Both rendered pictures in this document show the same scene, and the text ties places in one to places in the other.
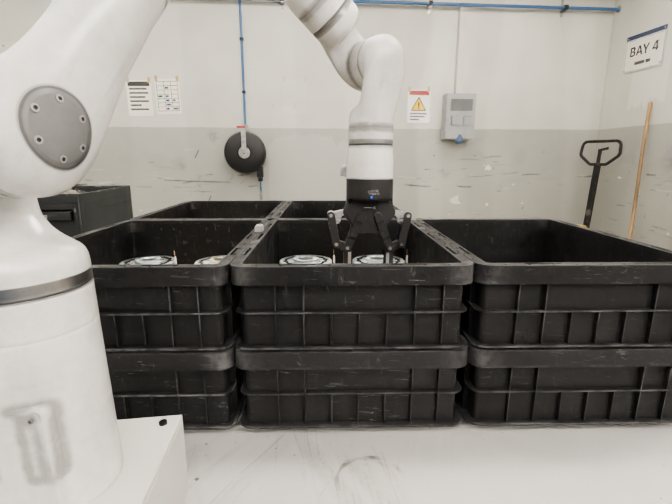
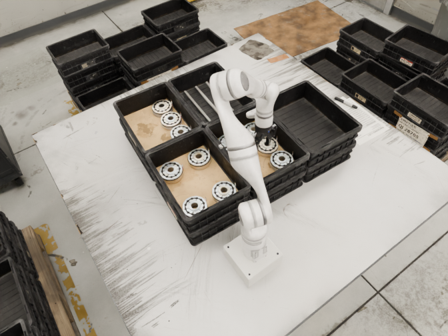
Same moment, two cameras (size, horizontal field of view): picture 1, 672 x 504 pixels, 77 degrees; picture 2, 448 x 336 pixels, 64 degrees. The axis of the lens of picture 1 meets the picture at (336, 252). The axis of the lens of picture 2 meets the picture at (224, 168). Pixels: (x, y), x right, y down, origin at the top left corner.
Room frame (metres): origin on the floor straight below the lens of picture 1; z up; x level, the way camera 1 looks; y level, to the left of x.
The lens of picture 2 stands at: (-0.18, 0.59, 2.10)
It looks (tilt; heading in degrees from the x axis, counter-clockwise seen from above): 52 degrees down; 333
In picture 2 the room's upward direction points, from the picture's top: 4 degrees counter-clockwise
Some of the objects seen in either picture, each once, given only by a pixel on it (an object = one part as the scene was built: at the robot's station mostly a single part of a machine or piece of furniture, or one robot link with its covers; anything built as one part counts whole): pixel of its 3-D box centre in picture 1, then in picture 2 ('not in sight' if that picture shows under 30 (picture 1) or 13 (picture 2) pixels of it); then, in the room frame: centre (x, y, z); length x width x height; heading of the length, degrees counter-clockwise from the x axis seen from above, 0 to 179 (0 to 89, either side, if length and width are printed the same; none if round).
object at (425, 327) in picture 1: (346, 272); (255, 149); (0.69, -0.02, 0.87); 0.40 x 0.30 x 0.11; 1
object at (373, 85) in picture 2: not in sight; (370, 98); (1.04, -1.26, 0.31); 0.40 x 0.30 x 0.34; 5
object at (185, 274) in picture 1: (163, 243); (196, 171); (0.68, 0.28, 0.92); 0.40 x 0.30 x 0.02; 1
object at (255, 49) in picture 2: not in sight; (255, 48); (1.54, -0.58, 0.71); 0.22 x 0.19 x 0.01; 5
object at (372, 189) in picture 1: (369, 203); (263, 128); (0.69, -0.05, 0.98); 0.08 x 0.08 x 0.09
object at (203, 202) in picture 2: not in sight; (195, 206); (0.57, 0.36, 0.86); 0.10 x 0.10 x 0.01
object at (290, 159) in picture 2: not in sight; (281, 159); (0.58, -0.09, 0.86); 0.10 x 0.10 x 0.01
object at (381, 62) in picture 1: (374, 92); (267, 99); (0.68, -0.06, 1.15); 0.09 x 0.07 x 0.15; 28
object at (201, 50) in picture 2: not in sight; (199, 62); (2.12, -0.42, 0.31); 0.40 x 0.30 x 0.34; 95
